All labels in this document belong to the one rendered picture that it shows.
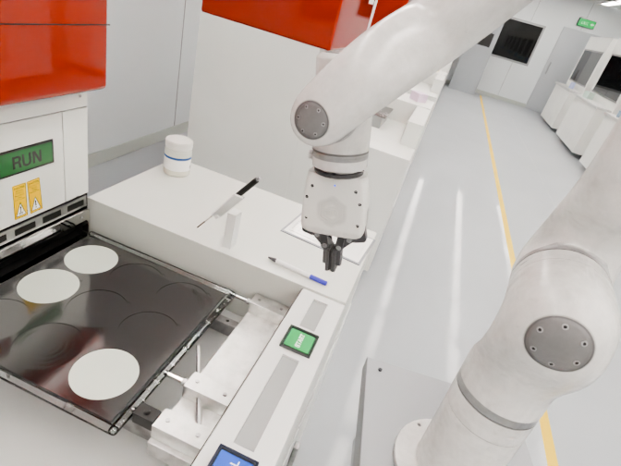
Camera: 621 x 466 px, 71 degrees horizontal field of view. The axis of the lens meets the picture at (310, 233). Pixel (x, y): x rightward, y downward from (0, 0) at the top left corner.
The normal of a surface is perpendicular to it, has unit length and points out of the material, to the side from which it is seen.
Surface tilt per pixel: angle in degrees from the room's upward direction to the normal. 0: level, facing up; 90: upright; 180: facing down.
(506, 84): 90
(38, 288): 0
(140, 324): 0
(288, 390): 0
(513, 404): 93
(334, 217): 90
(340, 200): 88
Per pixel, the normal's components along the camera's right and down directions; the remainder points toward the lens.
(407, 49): 0.25, -0.07
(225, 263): -0.31, 0.40
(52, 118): 0.92, 0.36
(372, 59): -0.04, 0.02
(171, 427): 0.24, -0.84
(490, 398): -0.66, 0.24
